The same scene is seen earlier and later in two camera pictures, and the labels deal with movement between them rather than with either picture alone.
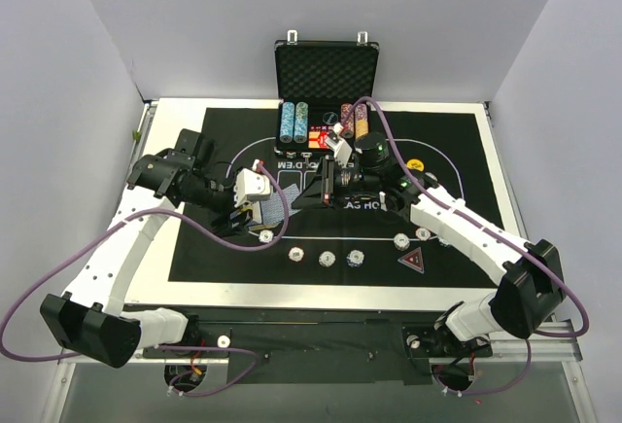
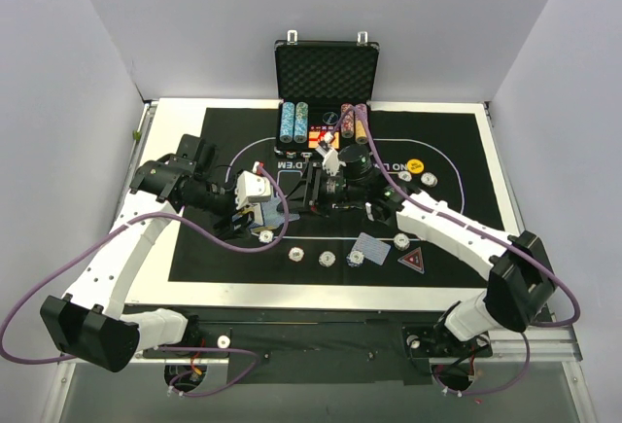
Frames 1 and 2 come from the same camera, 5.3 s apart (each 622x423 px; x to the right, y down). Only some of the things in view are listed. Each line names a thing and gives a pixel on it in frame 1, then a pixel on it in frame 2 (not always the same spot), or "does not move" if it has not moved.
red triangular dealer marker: (414, 260) does not move
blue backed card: (290, 194) to (373, 250)
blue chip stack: (355, 259) does not move
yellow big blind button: (414, 163) does not move
